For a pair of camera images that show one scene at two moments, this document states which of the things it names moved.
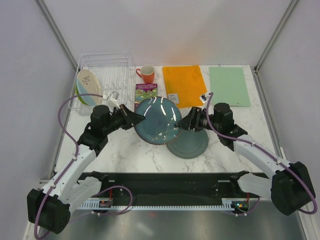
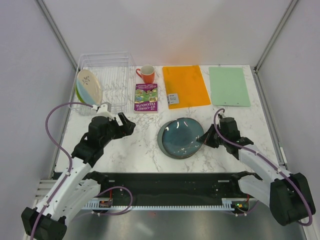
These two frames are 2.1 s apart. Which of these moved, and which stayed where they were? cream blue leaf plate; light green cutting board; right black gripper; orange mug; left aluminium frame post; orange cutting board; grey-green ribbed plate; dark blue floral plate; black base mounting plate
Moved: right black gripper; grey-green ribbed plate; dark blue floral plate
Stayed: cream blue leaf plate; black base mounting plate; left aluminium frame post; orange cutting board; orange mug; light green cutting board
